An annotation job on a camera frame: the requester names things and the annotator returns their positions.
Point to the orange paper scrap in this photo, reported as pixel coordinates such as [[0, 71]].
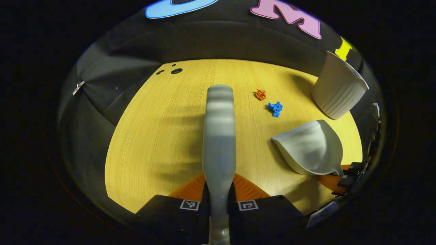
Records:
[[260, 94]]

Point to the blue paper scrap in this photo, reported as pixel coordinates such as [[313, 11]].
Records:
[[275, 109]]

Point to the white plastic dustpan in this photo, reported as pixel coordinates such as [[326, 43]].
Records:
[[306, 149]]

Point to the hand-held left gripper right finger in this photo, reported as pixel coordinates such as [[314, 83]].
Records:
[[265, 221]]

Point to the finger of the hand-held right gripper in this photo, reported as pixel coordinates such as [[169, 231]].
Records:
[[357, 168], [335, 183]]

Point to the silver metal clip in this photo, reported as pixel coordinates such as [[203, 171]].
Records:
[[78, 87]]

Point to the wooden desktop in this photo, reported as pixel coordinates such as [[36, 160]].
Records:
[[156, 136]]

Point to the white ribbed garbage bin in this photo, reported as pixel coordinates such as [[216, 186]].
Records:
[[337, 88]]

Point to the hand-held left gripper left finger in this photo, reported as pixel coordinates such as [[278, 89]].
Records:
[[170, 221]]

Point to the small white broom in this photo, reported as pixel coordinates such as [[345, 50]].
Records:
[[219, 136]]

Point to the black backdrop cloth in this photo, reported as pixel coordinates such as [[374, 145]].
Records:
[[211, 41]]

